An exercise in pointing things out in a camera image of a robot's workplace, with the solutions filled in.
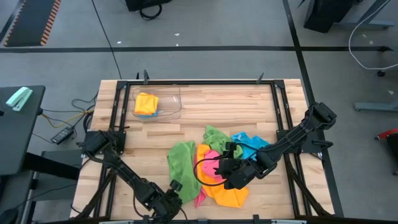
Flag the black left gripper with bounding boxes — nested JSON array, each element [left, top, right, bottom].
[[148, 179, 185, 222]]

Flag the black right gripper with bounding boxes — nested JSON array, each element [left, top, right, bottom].
[[213, 141, 259, 191]]

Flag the pink microfiber towel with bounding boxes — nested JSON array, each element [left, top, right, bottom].
[[193, 154, 208, 208], [201, 149, 225, 184]]

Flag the green microfiber towel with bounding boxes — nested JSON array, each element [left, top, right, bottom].
[[166, 140, 203, 205], [202, 124, 244, 159]]

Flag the blue microfiber towel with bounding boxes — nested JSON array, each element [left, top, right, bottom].
[[230, 131, 271, 162], [138, 110, 165, 119]]

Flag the orange towel with white label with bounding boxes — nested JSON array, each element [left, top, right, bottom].
[[134, 91, 160, 116]]

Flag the orange microfiber towel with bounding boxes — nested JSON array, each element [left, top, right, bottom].
[[195, 143, 250, 208]]

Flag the clear plastic bin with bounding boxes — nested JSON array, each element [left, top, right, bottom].
[[131, 84, 183, 123]]

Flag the black power adapter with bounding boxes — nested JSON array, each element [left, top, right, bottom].
[[50, 126, 75, 146]]

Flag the grey desk foot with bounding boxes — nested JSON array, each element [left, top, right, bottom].
[[354, 101, 398, 113]]

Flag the red object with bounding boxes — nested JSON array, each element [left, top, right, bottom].
[[374, 127, 398, 141]]

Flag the dark grey round object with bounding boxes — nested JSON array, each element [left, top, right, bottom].
[[0, 208, 19, 224]]

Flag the black side table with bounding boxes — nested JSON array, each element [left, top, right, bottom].
[[0, 85, 47, 177]]

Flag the mint green stapler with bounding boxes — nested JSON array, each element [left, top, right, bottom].
[[5, 86, 34, 112]]

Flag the black computer case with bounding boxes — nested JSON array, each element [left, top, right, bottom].
[[303, 0, 363, 34]]

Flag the black box on floor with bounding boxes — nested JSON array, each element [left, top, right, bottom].
[[124, 0, 172, 12]]

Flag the black mat with orange edge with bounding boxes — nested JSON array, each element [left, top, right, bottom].
[[2, 0, 62, 48]]

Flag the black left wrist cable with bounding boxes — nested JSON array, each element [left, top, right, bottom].
[[132, 182, 189, 224]]

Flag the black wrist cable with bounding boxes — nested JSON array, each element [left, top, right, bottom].
[[132, 182, 189, 224], [193, 154, 231, 188]]

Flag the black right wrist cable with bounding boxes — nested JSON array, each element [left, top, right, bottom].
[[193, 154, 231, 188]]

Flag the yellow cable beside table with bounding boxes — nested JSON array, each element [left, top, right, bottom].
[[42, 108, 95, 129]]

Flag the black cable beside table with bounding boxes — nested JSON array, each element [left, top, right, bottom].
[[70, 92, 99, 113]]

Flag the white floor cable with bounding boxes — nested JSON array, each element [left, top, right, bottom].
[[348, 0, 398, 71]]

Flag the black cable loop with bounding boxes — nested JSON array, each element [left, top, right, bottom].
[[138, 3, 163, 21]]

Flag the thin black floor cable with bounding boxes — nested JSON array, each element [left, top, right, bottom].
[[91, 0, 123, 80]]

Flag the grey desk frame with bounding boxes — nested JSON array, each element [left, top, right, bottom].
[[338, 0, 396, 30]]

